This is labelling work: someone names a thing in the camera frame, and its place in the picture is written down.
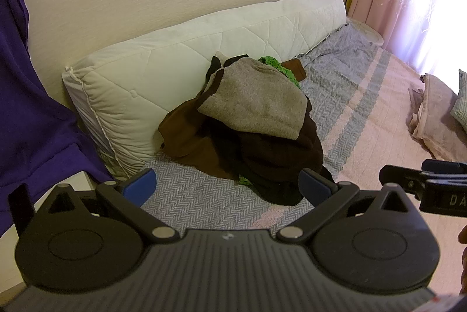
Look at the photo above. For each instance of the white quilted bolster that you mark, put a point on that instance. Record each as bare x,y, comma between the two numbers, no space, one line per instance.
164,71

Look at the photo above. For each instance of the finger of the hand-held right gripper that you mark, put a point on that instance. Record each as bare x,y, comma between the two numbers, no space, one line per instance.
399,177
443,166

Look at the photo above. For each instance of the person's right hand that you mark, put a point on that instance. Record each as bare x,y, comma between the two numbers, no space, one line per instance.
464,235

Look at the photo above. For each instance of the folded pink blanket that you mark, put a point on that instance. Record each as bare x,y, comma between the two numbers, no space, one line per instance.
437,115

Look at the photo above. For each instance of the white pillow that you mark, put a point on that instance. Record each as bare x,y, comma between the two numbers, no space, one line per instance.
368,33

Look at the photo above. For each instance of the dark brown garment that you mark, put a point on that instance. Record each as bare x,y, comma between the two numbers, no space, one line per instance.
197,140

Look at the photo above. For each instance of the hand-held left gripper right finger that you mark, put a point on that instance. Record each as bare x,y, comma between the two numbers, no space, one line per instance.
310,184

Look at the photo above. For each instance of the purple hanging cloth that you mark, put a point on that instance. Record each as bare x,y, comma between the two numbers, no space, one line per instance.
29,115

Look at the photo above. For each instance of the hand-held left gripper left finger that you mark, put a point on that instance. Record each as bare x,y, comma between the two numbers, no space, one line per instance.
140,184

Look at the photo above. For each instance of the grey pink striped bedspread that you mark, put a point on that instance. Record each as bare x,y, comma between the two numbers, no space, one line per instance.
365,107

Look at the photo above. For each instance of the grey sweater with brown band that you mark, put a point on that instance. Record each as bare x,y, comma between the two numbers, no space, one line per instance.
255,100

